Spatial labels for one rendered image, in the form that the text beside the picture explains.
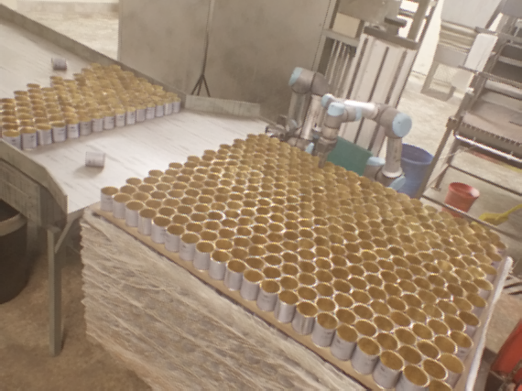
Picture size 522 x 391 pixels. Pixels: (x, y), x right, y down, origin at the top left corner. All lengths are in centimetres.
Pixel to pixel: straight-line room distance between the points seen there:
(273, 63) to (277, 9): 46
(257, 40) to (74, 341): 296
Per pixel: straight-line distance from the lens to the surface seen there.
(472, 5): 419
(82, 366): 278
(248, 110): 305
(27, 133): 240
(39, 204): 225
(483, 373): 207
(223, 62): 474
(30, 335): 295
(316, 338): 144
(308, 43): 420
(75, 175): 217
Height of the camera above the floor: 218
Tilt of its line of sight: 30 degrees down
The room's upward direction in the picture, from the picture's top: 14 degrees clockwise
